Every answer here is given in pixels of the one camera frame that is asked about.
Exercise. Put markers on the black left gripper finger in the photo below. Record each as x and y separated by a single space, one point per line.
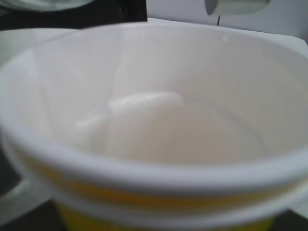
18 198

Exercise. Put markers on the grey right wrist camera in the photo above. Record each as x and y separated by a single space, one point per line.
234 7

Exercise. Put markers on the yellow paper cup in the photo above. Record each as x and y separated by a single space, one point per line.
157 127

